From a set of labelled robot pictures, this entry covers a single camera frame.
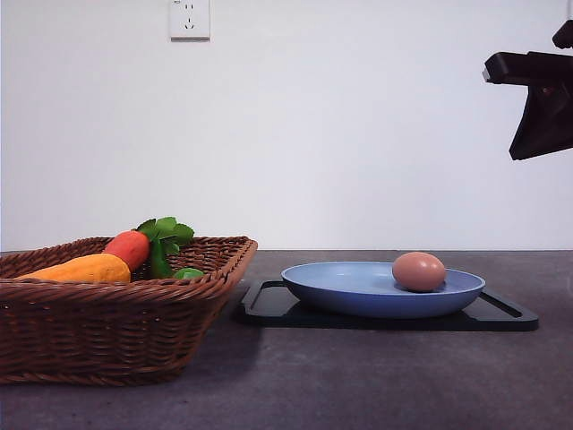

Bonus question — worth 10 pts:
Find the black gripper far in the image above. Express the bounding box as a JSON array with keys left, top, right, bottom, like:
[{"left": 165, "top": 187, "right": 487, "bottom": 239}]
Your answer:
[{"left": 482, "top": 51, "right": 573, "bottom": 160}]

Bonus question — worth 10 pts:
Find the brown egg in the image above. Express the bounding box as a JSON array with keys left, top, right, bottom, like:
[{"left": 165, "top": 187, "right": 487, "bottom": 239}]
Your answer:
[{"left": 392, "top": 252, "right": 446, "bottom": 291}]

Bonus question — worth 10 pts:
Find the blue plate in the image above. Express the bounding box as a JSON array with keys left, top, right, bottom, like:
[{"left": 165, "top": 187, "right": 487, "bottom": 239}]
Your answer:
[{"left": 281, "top": 262, "right": 485, "bottom": 319}]

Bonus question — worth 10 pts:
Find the brown wicker basket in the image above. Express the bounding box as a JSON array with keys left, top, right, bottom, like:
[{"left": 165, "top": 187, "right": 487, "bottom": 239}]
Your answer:
[{"left": 0, "top": 236, "right": 258, "bottom": 387}]

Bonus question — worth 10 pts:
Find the black tray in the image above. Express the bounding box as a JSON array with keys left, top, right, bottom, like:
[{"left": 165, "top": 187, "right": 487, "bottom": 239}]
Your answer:
[{"left": 235, "top": 280, "right": 539, "bottom": 331}]

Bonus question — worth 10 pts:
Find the small green toy lime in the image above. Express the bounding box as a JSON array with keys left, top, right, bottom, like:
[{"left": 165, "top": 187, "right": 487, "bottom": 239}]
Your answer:
[{"left": 174, "top": 268, "right": 204, "bottom": 280}]

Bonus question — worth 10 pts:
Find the green leafy toy vegetable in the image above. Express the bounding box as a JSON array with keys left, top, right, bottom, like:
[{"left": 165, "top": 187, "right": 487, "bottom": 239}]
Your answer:
[{"left": 132, "top": 216, "right": 194, "bottom": 278}]

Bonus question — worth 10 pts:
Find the orange toy carrot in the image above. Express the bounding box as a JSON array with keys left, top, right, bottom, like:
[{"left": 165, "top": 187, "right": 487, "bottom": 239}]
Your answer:
[{"left": 105, "top": 230, "right": 150, "bottom": 273}]

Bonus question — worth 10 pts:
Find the yellow toy fruit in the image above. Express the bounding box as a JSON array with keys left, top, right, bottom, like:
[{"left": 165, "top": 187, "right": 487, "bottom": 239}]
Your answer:
[{"left": 15, "top": 254, "right": 132, "bottom": 283}]

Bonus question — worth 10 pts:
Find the white wall socket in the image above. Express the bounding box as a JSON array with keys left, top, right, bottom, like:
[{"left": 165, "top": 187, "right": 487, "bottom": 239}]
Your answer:
[{"left": 170, "top": 0, "right": 210, "bottom": 42}]

